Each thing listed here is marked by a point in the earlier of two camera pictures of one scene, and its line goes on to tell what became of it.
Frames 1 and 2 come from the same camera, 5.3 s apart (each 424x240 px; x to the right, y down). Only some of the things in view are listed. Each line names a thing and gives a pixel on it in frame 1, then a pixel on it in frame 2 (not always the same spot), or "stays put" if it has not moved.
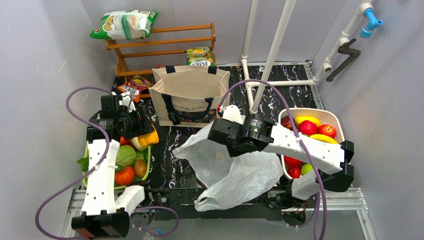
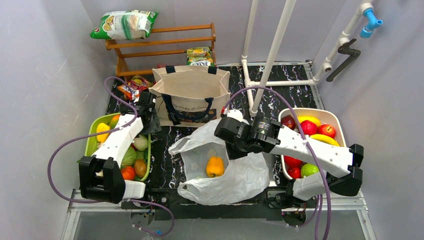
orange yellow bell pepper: x=149 y=138 → x=215 y=166
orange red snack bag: x=135 y=86 stays put
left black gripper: x=139 y=122 → x=146 y=102
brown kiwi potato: x=140 y=168 stays put
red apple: x=307 y=127 stays put
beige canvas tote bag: x=189 y=96 stays put
